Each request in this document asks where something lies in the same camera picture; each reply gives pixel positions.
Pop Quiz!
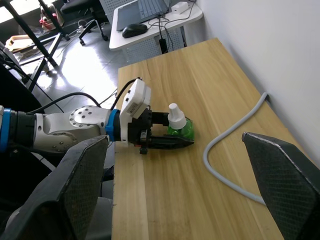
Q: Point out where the grey power cable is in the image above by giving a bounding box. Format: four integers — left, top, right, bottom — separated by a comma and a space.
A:
202, 92, 270, 207

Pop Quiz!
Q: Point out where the grey laptop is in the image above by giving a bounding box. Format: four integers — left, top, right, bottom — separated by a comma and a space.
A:
115, 0, 171, 32

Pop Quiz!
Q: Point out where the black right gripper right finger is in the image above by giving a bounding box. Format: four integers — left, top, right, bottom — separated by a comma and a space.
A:
241, 131, 320, 240

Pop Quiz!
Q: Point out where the black desk cable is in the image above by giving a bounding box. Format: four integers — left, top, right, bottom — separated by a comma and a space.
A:
147, 0, 197, 55

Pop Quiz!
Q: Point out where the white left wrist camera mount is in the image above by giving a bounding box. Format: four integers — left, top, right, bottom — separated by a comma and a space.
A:
119, 78, 153, 146

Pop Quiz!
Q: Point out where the black office chair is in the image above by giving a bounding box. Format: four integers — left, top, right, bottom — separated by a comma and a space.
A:
60, 0, 110, 46

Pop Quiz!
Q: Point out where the white power adapter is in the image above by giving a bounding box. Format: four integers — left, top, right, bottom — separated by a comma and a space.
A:
171, 1, 189, 15

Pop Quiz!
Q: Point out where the pink toy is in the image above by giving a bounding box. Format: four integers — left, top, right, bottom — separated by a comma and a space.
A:
38, 4, 65, 30

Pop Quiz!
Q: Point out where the black computer mouse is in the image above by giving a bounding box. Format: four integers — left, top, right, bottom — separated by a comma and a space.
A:
121, 23, 148, 39

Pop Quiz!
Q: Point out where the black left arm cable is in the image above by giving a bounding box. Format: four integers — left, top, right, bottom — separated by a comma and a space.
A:
24, 76, 144, 116

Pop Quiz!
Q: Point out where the green bottle with white cap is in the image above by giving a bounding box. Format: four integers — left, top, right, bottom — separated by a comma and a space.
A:
166, 102, 196, 141

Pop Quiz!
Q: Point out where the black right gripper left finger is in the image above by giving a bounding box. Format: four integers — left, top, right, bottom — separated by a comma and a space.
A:
0, 134, 110, 240

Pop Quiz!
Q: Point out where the black metal stand frame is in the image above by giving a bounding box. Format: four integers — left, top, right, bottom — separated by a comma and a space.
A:
4, 0, 71, 94

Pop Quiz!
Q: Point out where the light wooden tray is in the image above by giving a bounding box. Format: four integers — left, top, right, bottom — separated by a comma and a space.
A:
4, 34, 39, 54

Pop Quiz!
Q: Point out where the white desk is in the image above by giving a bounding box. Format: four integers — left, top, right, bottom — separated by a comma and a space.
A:
108, 0, 204, 64

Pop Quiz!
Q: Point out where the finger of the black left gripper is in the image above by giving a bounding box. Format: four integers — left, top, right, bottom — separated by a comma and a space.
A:
149, 135, 196, 151
152, 111, 171, 127

